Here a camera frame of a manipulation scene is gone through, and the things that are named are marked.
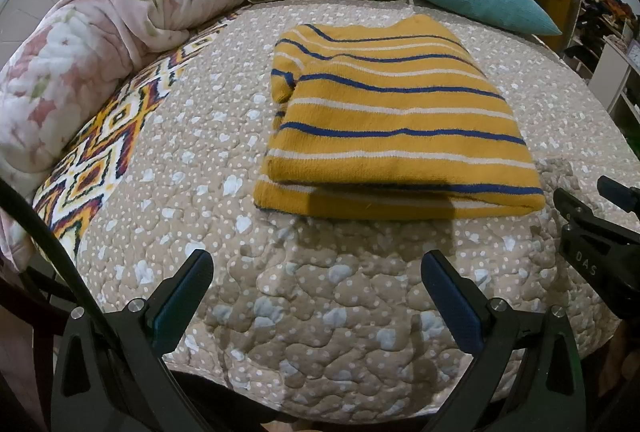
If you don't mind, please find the beige quilted bedspread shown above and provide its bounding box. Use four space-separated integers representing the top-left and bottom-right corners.
30 0 640 423

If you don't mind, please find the pile of clutter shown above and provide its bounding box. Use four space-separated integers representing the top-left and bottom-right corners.
577 0 640 30

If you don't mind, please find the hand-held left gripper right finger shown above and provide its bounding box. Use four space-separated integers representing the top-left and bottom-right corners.
420 249 588 432

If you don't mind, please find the pink floral comforter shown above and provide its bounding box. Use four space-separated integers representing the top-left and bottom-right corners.
0 0 281 273

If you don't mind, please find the yellow striped sweater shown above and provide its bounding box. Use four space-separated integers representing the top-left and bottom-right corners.
252 15 546 219

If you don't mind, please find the orange geometric patterned blanket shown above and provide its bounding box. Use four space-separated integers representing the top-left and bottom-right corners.
32 10 241 263

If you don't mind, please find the black cable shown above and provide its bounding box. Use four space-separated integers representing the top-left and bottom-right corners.
0 177 168 432

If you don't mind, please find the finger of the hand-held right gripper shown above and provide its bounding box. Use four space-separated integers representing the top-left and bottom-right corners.
596 175 640 214
552 186 609 234

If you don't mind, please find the white shelf unit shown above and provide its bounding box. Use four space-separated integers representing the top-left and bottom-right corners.
565 20 640 148

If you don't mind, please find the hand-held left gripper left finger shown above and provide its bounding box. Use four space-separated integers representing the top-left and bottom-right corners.
50 248 216 432

